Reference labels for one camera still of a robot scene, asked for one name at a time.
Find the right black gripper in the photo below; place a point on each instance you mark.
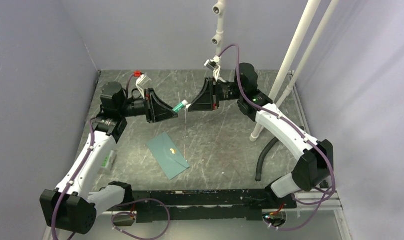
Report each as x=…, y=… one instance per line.
x=208, y=99

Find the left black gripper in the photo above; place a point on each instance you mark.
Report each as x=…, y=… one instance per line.
x=156, y=109

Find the green white glue stick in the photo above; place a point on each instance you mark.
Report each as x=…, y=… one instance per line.
x=183, y=104

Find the teal envelope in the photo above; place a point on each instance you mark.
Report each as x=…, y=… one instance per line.
x=171, y=164

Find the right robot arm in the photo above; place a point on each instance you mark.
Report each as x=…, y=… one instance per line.
x=314, y=157

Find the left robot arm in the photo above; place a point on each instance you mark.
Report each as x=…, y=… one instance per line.
x=70, y=206

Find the green label plastic box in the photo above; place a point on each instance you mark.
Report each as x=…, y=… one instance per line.
x=108, y=161

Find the black foam tube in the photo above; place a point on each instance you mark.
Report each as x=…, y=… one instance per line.
x=263, y=159

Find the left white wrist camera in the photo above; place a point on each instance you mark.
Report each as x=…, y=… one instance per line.
x=142, y=79

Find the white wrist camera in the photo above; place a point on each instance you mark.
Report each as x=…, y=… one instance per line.
x=142, y=79
x=213, y=65

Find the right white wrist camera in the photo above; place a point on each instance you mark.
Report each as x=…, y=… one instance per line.
x=213, y=65

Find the white pvc pipe frame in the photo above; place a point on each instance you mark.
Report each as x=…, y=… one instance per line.
x=273, y=34

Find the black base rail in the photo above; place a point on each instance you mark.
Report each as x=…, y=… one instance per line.
x=217, y=204

